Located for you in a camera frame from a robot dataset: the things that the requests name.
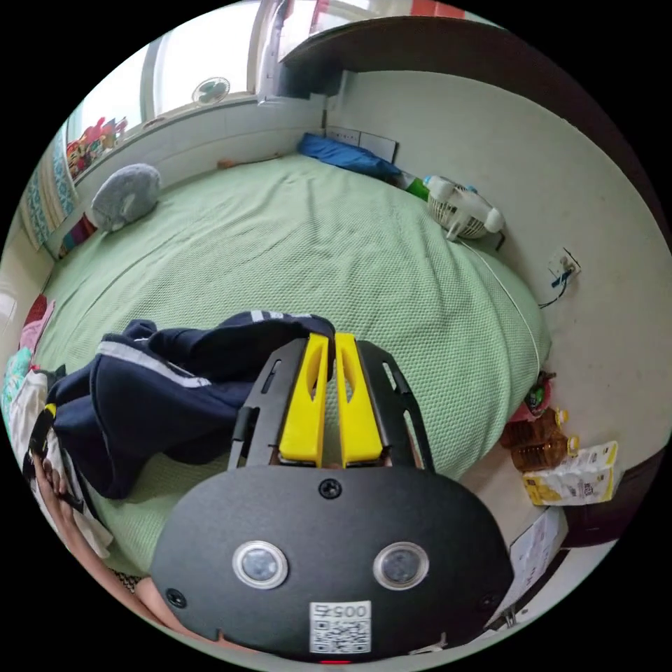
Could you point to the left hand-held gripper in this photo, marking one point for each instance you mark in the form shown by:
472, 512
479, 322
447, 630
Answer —
38, 441

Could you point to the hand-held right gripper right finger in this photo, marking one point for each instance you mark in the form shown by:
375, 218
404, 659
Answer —
359, 420

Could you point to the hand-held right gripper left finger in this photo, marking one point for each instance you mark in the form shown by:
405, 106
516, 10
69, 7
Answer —
303, 415

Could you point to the navy short sleeve shirt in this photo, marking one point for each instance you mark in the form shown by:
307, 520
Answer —
157, 399

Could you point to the person's left forearm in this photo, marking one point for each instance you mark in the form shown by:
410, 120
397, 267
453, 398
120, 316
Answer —
152, 601

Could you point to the person's left hand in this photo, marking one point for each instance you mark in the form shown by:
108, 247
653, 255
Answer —
52, 480

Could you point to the pile of clothes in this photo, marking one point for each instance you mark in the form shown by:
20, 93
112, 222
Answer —
26, 341

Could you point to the person's body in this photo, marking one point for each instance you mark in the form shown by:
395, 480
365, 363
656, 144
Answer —
86, 530

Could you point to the bed with green quilt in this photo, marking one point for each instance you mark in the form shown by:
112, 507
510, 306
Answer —
315, 247

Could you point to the amber oil bottle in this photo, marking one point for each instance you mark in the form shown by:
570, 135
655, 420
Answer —
535, 441

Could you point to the white and yellow bag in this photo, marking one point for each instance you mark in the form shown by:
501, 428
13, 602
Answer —
575, 478

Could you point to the grey plush cushion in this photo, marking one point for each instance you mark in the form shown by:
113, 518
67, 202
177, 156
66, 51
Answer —
126, 197

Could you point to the white table fan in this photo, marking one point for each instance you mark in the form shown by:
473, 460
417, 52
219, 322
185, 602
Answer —
464, 210

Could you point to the green plastic bottle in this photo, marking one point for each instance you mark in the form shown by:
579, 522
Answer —
415, 186

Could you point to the blue folded blanket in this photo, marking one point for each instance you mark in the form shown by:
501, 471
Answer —
346, 153

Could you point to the row of colourful toys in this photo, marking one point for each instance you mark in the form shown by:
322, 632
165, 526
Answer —
92, 139

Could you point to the small green fan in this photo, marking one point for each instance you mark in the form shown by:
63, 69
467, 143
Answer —
210, 91

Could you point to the window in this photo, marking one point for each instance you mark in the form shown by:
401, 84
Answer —
199, 63

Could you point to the dark wooden shelf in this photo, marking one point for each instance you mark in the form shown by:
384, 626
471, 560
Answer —
420, 47

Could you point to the wall socket with plug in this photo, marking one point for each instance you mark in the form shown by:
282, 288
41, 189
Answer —
564, 265

